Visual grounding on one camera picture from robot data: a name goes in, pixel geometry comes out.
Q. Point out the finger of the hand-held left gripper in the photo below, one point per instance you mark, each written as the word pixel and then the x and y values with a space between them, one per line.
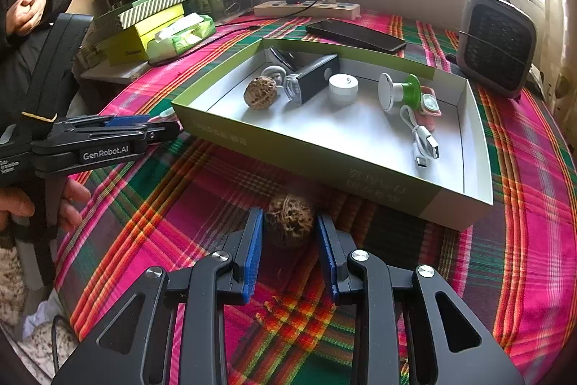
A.
pixel 162 131
pixel 128 121

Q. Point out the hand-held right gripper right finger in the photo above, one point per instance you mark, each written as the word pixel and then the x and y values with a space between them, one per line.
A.
pixel 329 263

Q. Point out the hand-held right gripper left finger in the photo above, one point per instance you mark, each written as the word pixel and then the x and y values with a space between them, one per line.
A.
pixel 254 258

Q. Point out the brown walnut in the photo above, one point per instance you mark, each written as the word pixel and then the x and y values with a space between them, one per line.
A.
pixel 260 94
pixel 288 220

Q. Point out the green white cardboard box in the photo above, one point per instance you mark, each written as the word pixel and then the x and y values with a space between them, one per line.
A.
pixel 360 141

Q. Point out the black white suction hook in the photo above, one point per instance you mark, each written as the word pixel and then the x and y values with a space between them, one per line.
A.
pixel 281 56

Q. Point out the black bike light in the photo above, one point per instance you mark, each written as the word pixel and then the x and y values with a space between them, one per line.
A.
pixel 315 76

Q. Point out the white round bottle cap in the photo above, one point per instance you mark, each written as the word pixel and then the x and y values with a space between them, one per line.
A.
pixel 342 89

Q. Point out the pink clip with white button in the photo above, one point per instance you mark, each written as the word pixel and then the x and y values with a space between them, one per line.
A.
pixel 430 103

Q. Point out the white green suction holder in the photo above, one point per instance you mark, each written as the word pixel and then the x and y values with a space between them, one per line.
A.
pixel 408 89

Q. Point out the person's left hand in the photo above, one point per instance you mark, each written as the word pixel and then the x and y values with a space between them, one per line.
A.
pixel 74 195

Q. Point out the yellow-green box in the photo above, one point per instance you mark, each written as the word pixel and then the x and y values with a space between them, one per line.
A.
pixel 126 46

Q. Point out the green tissue pack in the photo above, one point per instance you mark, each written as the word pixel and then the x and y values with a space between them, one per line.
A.
pixel 180 37

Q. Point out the black curved bar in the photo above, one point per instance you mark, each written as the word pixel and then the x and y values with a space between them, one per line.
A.
pixel 58 51

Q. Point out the green striped gift box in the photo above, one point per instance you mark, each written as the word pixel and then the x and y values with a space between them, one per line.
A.
pixel 153 6

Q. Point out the green plastic bottle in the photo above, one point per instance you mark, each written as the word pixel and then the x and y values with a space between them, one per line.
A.
pixel 212 4

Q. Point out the white power strip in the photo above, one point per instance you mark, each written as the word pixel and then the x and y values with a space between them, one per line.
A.
pixel 279 9

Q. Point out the speckled cloth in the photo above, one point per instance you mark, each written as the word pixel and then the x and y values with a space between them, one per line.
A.
pixel 13 299

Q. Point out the black smartphone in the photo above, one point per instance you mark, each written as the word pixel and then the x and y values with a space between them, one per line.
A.
pixel 356 34

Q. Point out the grey small space heater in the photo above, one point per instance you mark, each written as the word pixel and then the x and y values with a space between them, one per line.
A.
pixel 491 42

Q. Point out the heart print curtain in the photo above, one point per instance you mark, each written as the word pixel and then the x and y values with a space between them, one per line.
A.
pixel 561 51

